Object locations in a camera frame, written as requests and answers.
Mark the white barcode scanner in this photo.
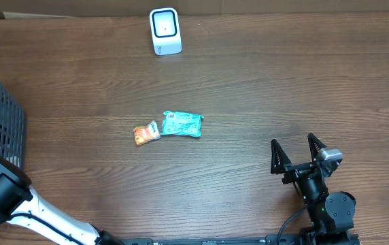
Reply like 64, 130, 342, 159
149, 7, 182, 56

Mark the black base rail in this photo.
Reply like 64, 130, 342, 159
119, 232, 361, 245

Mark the large teal snack packet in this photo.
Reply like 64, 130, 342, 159
161, 110, 205, 137

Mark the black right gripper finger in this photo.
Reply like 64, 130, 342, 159
271, 139, 292, 174
307, 133, 326, 161

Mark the small orange snack packet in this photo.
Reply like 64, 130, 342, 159
133, 120, 161, 146

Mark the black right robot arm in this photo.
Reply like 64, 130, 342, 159
266, 133, 360, 245

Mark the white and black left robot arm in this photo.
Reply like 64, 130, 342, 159
0, 157, 122, 245

